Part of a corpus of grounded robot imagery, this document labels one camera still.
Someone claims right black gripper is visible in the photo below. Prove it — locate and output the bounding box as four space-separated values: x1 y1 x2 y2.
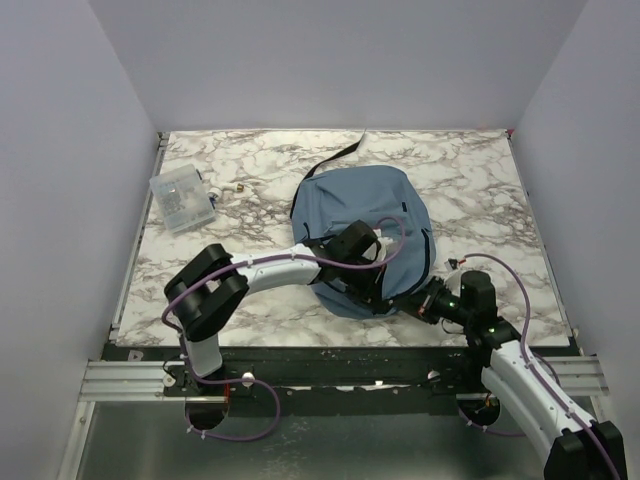
394 276 474 326

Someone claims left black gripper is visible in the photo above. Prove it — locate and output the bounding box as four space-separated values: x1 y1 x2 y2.
338 257 387 313

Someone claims blue student backpack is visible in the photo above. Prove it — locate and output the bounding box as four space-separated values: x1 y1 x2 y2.
289 127 439 321

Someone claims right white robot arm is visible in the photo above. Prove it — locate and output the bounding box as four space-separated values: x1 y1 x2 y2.
396 270 628 479

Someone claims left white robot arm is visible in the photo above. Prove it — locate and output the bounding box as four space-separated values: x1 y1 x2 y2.
162 221 394 395

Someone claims white plastic fitting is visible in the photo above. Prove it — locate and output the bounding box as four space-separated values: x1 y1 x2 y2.
207 183 245 202

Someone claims clear plastic storage box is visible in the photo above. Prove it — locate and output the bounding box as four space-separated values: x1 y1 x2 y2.
149 164 215 235

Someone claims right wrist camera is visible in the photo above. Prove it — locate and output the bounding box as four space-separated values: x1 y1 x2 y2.
444 258 466 294

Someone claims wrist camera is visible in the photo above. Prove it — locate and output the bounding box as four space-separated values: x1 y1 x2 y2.
444 258 466 294
374 229 404 263

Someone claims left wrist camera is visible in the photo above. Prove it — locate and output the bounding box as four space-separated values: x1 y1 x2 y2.
374 229 404 263

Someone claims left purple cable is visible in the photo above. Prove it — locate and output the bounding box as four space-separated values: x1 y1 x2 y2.
162 217 406 441

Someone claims purple cable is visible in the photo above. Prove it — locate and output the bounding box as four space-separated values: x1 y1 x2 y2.
447 253 621 480
162 217 406 441

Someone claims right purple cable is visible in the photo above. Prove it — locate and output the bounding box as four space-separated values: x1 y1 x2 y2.
447 253 621 480

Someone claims aluminium mounting rail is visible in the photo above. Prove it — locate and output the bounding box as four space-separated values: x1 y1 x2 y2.
79 356 610 403

